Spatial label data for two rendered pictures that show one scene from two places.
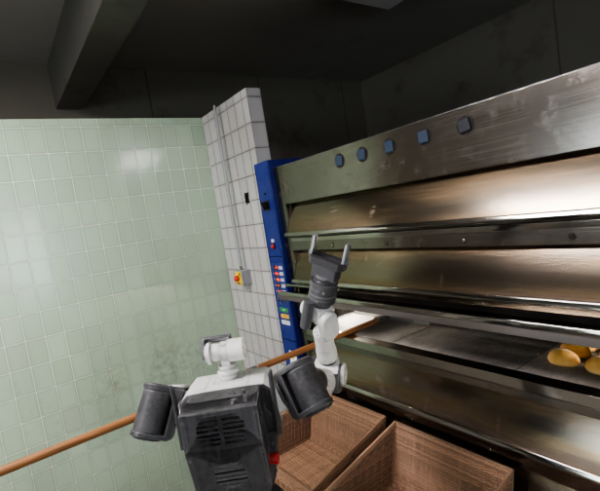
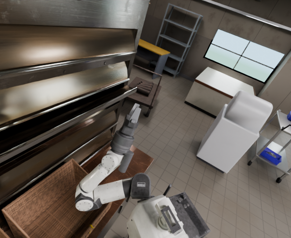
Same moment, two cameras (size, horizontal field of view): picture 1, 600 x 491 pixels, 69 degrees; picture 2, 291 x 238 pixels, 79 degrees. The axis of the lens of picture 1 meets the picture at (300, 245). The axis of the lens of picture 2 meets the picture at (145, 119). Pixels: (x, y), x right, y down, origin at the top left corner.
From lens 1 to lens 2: 1.74 m
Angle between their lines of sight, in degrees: 118
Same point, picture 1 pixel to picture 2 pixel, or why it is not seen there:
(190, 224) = not seen: outside the picture
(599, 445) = (93, 127)
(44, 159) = not seen: outside the picture
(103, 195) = not seen: outside the picture
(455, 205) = (64, 49)
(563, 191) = (107, 45)
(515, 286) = (86, 88)
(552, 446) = (84, 139)
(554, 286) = (97, 83)
